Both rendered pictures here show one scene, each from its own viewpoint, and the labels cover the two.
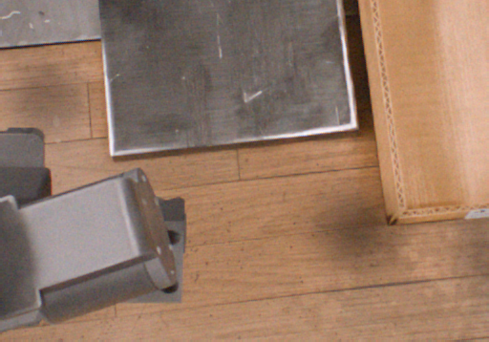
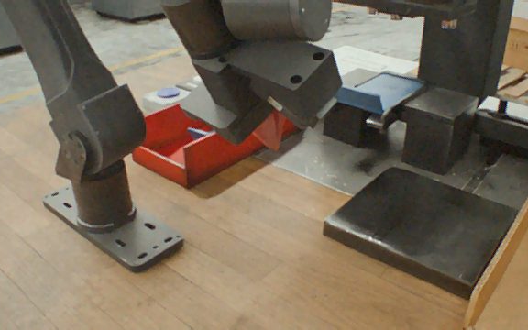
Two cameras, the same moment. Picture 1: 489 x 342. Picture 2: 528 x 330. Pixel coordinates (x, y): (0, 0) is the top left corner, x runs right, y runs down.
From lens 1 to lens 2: 0.57 m
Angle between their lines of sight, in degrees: 54
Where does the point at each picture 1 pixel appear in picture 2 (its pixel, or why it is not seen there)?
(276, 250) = (370, 315)
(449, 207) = not seen: outside the picture
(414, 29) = not seen: outside the picture
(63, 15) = (353, 186)
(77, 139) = (314, 219)
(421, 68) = not seen: outside the picture
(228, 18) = (431, 212)
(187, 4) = (414, 198)
